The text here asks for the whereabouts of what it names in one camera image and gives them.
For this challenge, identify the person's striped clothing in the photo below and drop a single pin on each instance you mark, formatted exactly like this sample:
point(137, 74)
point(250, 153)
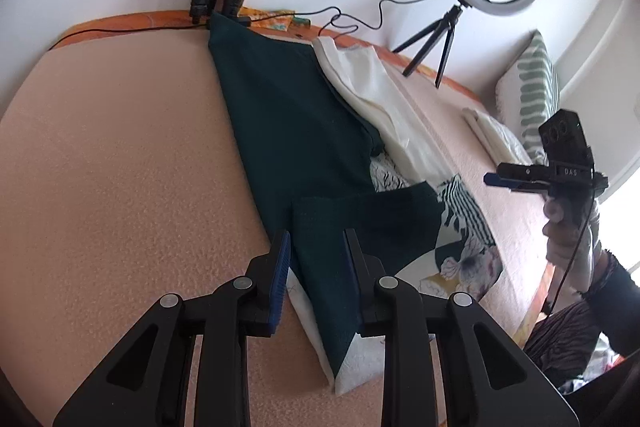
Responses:
point(565, 342)

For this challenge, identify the green and cream printed t-shirt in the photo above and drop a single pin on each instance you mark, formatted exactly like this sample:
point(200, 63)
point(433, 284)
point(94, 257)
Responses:
point(280, 117)

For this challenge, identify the peach blanket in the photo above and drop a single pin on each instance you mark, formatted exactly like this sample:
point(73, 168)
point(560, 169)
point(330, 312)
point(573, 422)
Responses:
point(125, 157)

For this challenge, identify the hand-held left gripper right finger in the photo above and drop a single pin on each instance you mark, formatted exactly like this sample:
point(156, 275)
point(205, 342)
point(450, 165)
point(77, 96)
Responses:
point(357, 287)

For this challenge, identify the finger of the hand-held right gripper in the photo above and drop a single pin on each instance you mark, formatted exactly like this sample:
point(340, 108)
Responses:
point(520, 177)

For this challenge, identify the person's right hand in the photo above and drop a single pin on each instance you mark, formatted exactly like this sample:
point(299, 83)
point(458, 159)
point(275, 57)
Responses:
point(560, 252)

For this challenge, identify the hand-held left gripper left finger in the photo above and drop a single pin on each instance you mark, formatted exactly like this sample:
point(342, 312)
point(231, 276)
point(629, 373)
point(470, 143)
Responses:
point(280, 277)

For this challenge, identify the black mini tripod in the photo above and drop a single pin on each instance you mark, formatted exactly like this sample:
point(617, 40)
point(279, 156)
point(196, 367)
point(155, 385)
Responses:
point(446, 37)

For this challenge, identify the person's right forearm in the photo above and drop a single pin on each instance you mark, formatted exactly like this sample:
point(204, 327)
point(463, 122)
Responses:
point(620, 302)

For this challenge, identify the white folded garment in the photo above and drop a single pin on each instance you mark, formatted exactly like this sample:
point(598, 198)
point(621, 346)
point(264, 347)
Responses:
point(492, 134)

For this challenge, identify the green striped pillow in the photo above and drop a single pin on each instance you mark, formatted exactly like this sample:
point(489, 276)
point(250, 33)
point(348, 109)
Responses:
point(532, 102)

